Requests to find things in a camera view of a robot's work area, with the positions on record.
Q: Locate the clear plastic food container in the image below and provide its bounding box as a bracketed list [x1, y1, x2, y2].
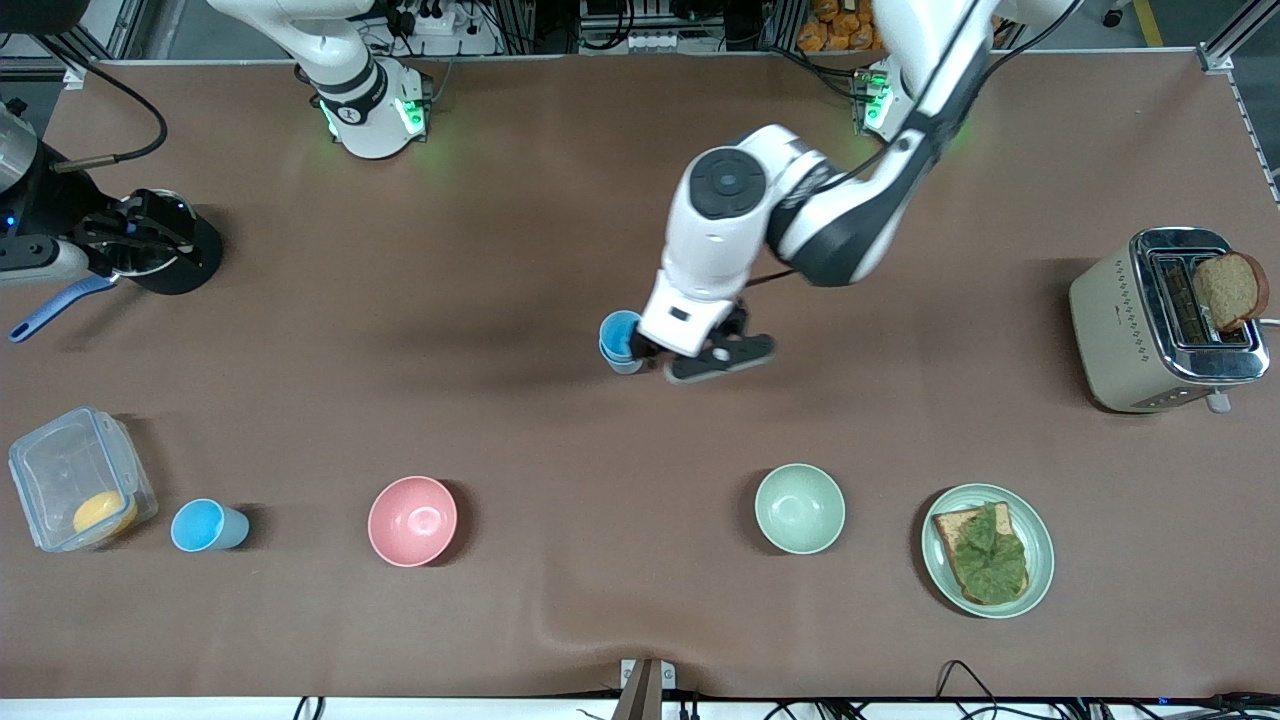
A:
[8, 406, 159, 553]

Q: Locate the pale green bowl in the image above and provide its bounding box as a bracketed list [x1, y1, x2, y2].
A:
[754, 463, 847, 556]

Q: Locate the orange round food piece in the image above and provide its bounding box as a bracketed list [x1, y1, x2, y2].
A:
[72, 490, 139, 536]

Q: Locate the pink bowl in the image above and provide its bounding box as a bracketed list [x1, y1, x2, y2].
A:
[367, 475, 459, 568]

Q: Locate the bag of orange buns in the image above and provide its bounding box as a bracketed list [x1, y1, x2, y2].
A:
[797, 0, 889, 53]

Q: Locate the metal table clamp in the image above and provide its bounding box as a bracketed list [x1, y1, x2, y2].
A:
[620, 658, 677, 720]

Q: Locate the brown toast slice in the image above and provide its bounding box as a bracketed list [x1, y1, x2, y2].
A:
[932, 502, 1031, 606]

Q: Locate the white power strip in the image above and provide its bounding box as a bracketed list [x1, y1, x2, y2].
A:
[395, 0, 471, 36]

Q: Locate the green lettuce leaf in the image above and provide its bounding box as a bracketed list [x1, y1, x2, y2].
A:
[952, 503, 1029, 605]

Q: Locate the pale green round plate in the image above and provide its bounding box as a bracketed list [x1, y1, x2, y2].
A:
[921, 484, 1056, 620]

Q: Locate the beige and chrome toaster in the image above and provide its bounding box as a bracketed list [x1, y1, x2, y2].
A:
[1068, 227, 1271, 415]

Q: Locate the brown bread slice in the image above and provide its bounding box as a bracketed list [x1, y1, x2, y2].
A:
[1192, 251, 1270, 333]

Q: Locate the black saucepan with blue handle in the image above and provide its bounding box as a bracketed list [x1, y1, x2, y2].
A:
[8, 189, 225, 344]

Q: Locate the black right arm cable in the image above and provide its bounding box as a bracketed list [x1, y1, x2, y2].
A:
[30, 35, 168, 173]

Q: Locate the black cable loop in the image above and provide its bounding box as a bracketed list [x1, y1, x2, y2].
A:
[935, 660, 1011, 720]

